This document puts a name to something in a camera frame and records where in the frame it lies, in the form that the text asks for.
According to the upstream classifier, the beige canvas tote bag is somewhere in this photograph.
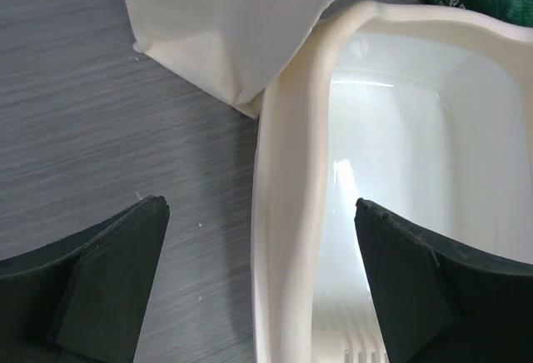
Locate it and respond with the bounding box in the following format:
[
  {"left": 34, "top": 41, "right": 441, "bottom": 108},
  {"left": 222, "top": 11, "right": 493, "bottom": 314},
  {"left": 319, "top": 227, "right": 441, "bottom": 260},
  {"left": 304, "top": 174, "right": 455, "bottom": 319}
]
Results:
[{"left": 125, "top": 0, "right": 335, "bottom": 117}]

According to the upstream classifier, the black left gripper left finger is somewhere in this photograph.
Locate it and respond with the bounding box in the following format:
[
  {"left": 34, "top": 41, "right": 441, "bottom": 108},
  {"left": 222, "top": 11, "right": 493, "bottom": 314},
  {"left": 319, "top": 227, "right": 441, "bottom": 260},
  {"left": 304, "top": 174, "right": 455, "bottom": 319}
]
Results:
[{"left": 1, "top": 196, "right": 170, "bottom": 362}]

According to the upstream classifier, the cream plastic litter box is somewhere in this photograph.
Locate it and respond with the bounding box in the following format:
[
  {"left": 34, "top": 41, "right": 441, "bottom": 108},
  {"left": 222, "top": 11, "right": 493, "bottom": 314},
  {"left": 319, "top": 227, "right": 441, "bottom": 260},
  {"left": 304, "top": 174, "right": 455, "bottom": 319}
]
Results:
[{"left": 251, "top": 1, "right": 532, "bottom": 362}]

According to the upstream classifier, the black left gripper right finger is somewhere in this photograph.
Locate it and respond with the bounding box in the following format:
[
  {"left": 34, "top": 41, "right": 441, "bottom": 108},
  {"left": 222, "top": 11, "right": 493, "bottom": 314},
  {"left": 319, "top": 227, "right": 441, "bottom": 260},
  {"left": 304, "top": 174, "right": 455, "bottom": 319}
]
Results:
[{"left": 354, "top": 198, "right": 532, "bottom": 362}]

